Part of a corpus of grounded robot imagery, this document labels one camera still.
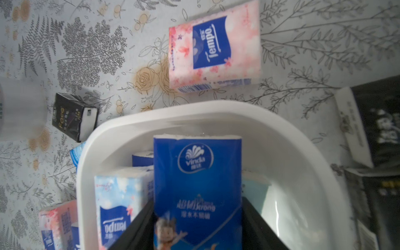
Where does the black tissue pack far left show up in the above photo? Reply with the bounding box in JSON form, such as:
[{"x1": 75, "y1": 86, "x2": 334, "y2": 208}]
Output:
[{"x1": 52, "y1": 93, "x2": 98, "y2": 143}]

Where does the black tissue pack right upper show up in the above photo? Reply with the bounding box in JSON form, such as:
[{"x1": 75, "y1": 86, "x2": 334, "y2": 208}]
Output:
[{"x1": 335, "y1": 76, "x2": 400, "y2": 168}]

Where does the blue Vinda tissue pack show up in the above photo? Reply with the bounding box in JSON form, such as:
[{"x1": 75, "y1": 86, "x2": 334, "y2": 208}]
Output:
[{"x1": 153, "y1": 134, "x2": 242, "y2": 250}]

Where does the dark blue Tempo tissue pack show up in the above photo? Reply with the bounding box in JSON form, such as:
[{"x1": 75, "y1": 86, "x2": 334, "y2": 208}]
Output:
[{"x1": 132, "y1": 151, "x2": 154, "y2": 167}]

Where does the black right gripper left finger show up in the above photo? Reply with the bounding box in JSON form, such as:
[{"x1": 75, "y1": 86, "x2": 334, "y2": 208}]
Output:
[{"x1": 109, "y1": 201, "x2": 155, "y2": 250}]

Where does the white plastic storage box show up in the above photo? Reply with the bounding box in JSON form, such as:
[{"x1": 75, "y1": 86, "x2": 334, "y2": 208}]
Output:
[{"x1": 77, "y1": 100, "x2": 355, "y2": 250}]

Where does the pink Tempo tissue pack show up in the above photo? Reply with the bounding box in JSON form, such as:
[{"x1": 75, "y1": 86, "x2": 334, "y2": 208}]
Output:
[{"x1": 39, "y1": 200, "x2": 78, "y2": 250}]

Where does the blue pink tissue pack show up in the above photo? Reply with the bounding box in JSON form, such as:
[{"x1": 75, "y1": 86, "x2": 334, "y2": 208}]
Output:
[{"x1": 94, "y1": 166, "x2": 154, "y2": 250}]

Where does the black tissue pack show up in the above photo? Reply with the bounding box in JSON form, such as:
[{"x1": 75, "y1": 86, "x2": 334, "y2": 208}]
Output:
[
  {"x1": 344, "y1": 168, "x2": 400, "y2": 250},
  {"x1": 52, "y1": 93, "x2": 98, "y2": 143},
  {"x1": 335, "y1": 76, "x2": 400, "y2": 168}
]

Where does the pink tissue pack behind box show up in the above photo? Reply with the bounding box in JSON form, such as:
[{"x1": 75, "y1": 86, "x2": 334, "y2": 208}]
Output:
[{"x1": 168, "y1": 1, "x2": 262, "y2": 93}]

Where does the black tissue pack right lower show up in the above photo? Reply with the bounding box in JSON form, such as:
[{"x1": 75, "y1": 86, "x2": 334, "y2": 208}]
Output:
[{"x1": 344, "y1": 168, "x2": 400, "y2": 250}]

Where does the light blue tissue pack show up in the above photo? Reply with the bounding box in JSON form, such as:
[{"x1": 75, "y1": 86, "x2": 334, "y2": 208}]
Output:
[{"x1": 69, "y1": 142, "x2": 86, "y2": 170}]

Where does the teal tissue pack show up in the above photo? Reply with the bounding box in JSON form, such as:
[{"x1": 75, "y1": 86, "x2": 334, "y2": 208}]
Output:
[{"x1": 242, "y1": 170, "x2": 271, "y2": 214}]

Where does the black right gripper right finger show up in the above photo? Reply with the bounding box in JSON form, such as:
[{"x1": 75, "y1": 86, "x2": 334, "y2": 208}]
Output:
[{"x1": 242, "y1": 197, "x2": 289, "y2": 250}]

